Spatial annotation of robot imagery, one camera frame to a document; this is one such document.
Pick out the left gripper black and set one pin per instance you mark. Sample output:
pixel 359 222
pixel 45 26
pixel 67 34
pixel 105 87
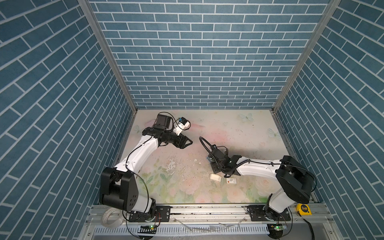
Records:
pixel 181 145

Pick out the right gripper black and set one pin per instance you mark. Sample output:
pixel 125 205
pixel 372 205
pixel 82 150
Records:
pixel 213 165

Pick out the staple box tray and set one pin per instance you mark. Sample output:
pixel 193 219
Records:
pixel 215 177

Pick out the white staple box sleeve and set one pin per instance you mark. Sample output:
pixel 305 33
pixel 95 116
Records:
pixel 231 181

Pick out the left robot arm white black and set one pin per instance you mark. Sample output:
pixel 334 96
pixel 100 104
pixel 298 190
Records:
pixel 119 188

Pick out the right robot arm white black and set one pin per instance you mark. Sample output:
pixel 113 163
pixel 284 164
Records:
pixel 296 182

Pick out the floral table mat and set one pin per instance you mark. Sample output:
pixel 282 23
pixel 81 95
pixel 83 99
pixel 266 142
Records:
pixel 175 176

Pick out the pink phone case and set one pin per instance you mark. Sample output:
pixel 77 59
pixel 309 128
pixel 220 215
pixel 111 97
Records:
pixel 150 123

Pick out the yellow tape measure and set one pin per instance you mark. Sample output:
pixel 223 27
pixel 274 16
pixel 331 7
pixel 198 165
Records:
pixel 303 210

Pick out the clear tape roll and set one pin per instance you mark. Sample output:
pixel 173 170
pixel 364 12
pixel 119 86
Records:
pixel 112 218

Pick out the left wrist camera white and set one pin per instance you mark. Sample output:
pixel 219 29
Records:
pixel 182 124

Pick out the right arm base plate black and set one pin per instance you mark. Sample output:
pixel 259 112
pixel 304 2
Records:
pixel 259 213

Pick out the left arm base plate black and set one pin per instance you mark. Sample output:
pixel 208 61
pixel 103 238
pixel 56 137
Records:
pixel 161 213

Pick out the aluminium rail frame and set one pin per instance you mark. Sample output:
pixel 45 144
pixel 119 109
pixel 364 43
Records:
pixel 201 221

